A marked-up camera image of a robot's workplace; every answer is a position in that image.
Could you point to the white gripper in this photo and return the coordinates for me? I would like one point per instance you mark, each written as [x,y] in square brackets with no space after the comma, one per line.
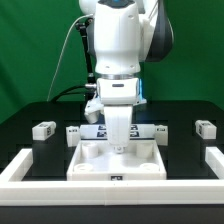
[118,98]

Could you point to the white square tabletop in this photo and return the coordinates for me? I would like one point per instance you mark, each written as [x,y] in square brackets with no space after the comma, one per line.
[98,161]

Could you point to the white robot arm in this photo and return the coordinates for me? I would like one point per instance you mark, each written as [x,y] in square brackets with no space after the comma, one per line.
[124,33]

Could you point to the white U-shaped fence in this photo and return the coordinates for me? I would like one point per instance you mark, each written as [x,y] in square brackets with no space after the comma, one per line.
[15,191]

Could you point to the white marker base plate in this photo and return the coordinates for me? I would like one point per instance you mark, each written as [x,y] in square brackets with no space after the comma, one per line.
[138,131]

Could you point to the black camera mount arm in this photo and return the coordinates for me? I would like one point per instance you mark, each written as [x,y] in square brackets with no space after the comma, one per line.
[81,27]

